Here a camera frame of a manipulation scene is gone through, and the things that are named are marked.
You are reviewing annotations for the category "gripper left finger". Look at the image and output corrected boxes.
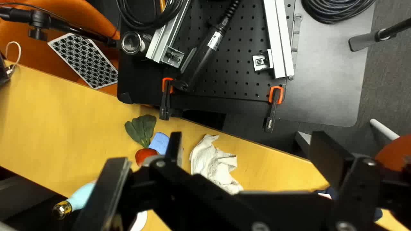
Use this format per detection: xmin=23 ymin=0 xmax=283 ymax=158
xmin=73 ymin=132 xmax=244 ymax=231

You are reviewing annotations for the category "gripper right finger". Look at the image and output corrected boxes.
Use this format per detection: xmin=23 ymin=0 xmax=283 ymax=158
xmin=310 ymin=131 xmax=411 ymax=231

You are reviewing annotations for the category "white towel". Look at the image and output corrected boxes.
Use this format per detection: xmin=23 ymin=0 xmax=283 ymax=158
xmin=189 ymin=134 xmax=244 ymax=195

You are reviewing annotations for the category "white plate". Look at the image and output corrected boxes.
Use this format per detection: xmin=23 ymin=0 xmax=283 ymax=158
xmin=128 ymin=210 xmax=148 ymax=231

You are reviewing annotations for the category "orange round object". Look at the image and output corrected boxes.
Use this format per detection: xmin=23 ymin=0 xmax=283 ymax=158
xmin=374 ymin=134 xmax=411 ymax=172

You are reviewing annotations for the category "blue sponge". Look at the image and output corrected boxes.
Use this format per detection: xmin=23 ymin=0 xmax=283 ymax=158
xmin=148 ymin=132 xmax=170 ymax=155

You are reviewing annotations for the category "white rod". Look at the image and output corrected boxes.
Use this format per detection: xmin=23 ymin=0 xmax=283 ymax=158
xmin=369 ymin=118 xmax=401 ymax=141

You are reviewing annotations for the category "red toy radish with leaves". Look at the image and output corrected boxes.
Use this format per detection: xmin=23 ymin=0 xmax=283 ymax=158
xmin=124 ymin=114 xmax=159 ymax=167

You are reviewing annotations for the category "light blue squeeze bottle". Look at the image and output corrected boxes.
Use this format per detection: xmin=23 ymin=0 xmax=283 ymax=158
xmin=52 ymin=182 xmax=97 ymax=220

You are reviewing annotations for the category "orange and black clamp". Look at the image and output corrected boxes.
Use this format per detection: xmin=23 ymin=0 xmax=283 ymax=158
xmin=264 ymin=86 xmax=285 ymax=133
xmin=159 ymin=77 xmax=175 ymax=121

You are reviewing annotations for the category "grey floor mat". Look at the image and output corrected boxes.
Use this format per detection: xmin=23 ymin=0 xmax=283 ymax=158
xmin=275 ymin=0 xmax=376 ymax=128

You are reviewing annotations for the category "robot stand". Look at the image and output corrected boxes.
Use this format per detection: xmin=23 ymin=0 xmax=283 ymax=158
xmin=117 ymin=0 xmax=296 ymax=113

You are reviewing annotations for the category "checkered calibration board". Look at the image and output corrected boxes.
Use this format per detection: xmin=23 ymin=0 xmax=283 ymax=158
xmin=48 ymin=32 xmax=119 ymax=90

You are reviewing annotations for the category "orange chair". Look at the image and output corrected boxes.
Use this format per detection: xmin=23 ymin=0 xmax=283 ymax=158
xmin=0 ymin=0 xmax=121 ymax=97

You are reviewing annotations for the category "black cable plug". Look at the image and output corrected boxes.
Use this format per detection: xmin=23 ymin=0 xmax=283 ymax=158
xmin=175 ymin=0 xmax=242 ymax=93

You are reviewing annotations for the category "camera on mount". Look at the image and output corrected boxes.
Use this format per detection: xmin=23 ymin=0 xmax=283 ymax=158
xmin=0 ymin=6 xmax=153 ymax=56

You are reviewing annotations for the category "coil of grey cable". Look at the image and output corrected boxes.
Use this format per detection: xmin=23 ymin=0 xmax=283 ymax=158
xmin=301 ymin=0 xmax=377 ymax=25

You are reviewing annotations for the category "coil of black cable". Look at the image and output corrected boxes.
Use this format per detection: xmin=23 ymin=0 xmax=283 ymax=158
xmin=116 ymin=0 xmax=187 ymax=31

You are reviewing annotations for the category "white cable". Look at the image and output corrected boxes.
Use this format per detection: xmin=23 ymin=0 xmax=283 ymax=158
xmin=4 ymin=41 xmax=22 ymax=75

